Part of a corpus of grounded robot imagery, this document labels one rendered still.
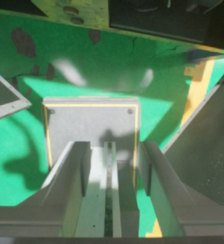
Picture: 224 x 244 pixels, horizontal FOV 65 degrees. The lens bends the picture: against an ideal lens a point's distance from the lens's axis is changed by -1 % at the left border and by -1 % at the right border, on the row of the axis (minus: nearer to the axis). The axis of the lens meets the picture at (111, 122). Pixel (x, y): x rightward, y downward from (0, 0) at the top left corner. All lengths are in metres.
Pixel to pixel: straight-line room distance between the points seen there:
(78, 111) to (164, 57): 0.84
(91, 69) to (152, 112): 0.65
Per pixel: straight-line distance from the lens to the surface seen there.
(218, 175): 0.66
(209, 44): 0.93
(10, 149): 1.94
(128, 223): 1.00
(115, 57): 1.54
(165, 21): 0.83
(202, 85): 1.73
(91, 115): 1.26
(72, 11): 0.68
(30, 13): 0.91
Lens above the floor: 1.54
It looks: 75 degrees down
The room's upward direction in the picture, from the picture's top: 179 degrees clockwise
